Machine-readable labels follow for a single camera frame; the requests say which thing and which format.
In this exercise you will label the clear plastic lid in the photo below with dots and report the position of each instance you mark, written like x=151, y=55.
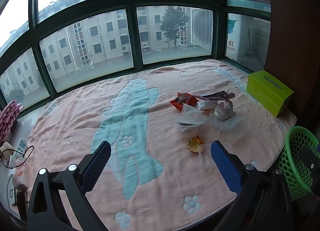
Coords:
x=190, y=121

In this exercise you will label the paper ball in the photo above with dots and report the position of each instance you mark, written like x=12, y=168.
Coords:
x=225, y=110

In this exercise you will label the small clear plastic cup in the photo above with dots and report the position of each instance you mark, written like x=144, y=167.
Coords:
x=205, y=156

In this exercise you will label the green plastic basket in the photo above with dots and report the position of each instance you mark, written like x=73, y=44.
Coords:
x=292, y=146

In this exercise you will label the orange white tissue pack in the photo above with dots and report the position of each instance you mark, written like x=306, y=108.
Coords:
x=20, y=176

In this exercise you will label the orange snack packet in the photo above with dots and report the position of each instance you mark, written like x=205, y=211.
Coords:
x=178, y=102

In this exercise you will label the brown snack wrapper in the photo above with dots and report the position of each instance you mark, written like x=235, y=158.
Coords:
x=217, y=95

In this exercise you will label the white printed carton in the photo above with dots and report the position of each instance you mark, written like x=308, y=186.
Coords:
x=233, y=41

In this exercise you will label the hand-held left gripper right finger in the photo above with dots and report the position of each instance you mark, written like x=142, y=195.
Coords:
x=225, y=168

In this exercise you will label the white louvered outdoor unit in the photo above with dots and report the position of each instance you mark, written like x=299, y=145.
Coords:
x=201, y=26

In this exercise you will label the tree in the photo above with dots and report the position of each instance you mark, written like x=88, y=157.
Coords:
x=173, y=23

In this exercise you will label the pink patterned cloth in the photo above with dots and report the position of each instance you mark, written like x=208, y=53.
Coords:
x=8, y=118

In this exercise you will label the pink printed blanket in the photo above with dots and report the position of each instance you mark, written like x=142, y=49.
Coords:
x=75, y=121

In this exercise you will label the beige apartment building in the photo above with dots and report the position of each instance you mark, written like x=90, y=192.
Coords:
x=82, y=43

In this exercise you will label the clear plastic bag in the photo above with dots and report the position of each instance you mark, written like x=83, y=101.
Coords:
x=230, y=123

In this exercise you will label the dark green window frame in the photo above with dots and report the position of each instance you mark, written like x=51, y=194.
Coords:
x=130, y=33

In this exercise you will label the orange jelly cup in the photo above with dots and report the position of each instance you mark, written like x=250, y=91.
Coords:
x=193, y=143

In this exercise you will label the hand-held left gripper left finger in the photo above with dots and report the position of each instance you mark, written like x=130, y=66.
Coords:
x=96, y=166

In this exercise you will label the white power strip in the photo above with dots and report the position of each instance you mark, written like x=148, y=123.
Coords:
x=22, y=145

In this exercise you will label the green cardboard box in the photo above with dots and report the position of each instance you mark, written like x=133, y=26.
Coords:
x=270, y=91

